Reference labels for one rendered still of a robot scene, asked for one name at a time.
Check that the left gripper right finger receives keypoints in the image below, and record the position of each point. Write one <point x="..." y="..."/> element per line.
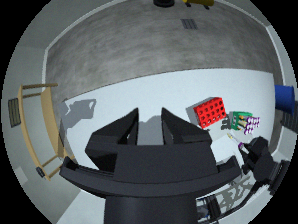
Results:
<point x="183" y="132"/>

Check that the green tube rack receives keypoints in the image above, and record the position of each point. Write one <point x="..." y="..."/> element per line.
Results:
<point x="236" y="118"/>

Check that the red tube rack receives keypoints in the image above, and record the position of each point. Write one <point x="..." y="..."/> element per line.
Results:
<point x="210" y="113"/>

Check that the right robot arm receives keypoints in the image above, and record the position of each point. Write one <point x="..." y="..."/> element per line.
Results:
<point x="266" y="167"/>

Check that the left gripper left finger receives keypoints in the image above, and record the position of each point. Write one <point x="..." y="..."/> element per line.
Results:
<point x="118" y="131"/>

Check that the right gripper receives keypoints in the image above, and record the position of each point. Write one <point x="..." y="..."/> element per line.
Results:
<point x="246" y="157"/>

